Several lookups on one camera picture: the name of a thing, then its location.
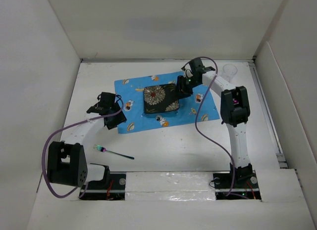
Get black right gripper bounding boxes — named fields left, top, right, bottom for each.
left=172, top=75, right=201, bottom=100

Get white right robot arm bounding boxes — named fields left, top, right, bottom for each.
left=176, top=57, right=253, bottom=187

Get black floral square plate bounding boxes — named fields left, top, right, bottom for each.
left=143, top=84, right=179, bottom=114

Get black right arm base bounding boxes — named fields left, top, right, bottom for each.
left=209, top=164, right=261, bottom=200

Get iridescent fork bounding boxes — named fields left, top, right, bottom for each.
left=94, top=145, right=135, bottom=160

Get blue space-print cloth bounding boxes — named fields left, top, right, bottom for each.
left=114, top=72, right=219, bottom=134

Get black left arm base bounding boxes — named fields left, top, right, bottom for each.
left=79, top=165, right=127, bottom=201

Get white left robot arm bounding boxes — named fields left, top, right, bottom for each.
left=47, top=92, right=126, bottom=189

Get clear plastic cup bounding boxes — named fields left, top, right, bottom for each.
left=221, top=64, right=238, bottom=83

